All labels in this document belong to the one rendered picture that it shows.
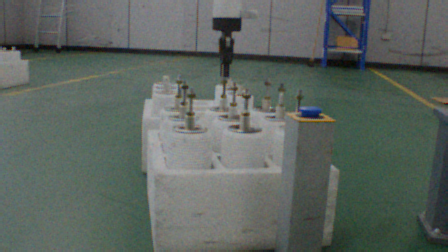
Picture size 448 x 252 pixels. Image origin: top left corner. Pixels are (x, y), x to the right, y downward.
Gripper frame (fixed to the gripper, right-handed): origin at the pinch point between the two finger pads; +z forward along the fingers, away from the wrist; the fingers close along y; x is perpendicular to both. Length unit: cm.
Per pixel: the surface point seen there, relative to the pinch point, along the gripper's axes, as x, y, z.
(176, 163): -11.3, 28.7, 15.9
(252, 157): 4.4, 27.6, 14.7
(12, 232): -48, 24, 34
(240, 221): 2.1, 31.0, 27.6
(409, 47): 325, -557, 4
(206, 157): -5.2, 27.8, 14.8
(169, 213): -12.5, 32.9, 25.1
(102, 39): -168, -685, 13
